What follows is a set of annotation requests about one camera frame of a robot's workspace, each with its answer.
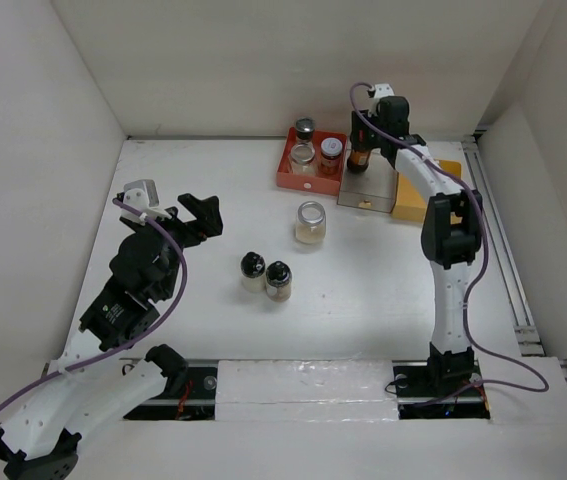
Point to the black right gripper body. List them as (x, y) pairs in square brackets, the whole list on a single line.
[(376, 119)]

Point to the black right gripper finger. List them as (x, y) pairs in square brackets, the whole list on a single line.
[(359, 135), (377, 140)]

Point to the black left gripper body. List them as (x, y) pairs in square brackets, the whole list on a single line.
[(174, 250)]

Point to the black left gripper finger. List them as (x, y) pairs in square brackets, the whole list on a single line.
[(184, 233), (207, 222)]

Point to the red-lid dark sauce jar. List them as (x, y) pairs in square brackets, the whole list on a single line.
[(358, 161)]

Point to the white-lid small brown jar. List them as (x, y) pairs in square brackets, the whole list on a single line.
[(331, 149)]

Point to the silver-cap white spice shaker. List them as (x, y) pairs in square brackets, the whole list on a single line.
[(304, 128)]

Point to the silver-lid clear glass jar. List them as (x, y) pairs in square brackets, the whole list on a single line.
[(302, 159)]

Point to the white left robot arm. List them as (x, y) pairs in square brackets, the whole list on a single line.
[(43, 424)]

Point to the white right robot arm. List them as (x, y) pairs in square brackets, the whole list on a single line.
[(451, 234)]

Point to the clear plastic bin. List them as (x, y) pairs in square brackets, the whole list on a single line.
[(374, 189)]

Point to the red plastic bin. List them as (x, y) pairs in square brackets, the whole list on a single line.
[(316, 182)]

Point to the black-cap white spice bottle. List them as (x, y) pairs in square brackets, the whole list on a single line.
[(253, 267)]

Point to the yellow plastic bin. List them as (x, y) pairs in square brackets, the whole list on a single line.
[(413, 200)]

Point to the black-cap brown spice bottle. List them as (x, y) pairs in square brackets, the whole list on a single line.
[(278, 278)]

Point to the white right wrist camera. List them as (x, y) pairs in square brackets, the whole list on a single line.
[(376, 93)]

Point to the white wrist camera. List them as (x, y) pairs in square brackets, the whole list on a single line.
[(142, 197), (376, 93)]

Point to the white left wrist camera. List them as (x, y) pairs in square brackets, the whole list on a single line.
[(142, 197)]

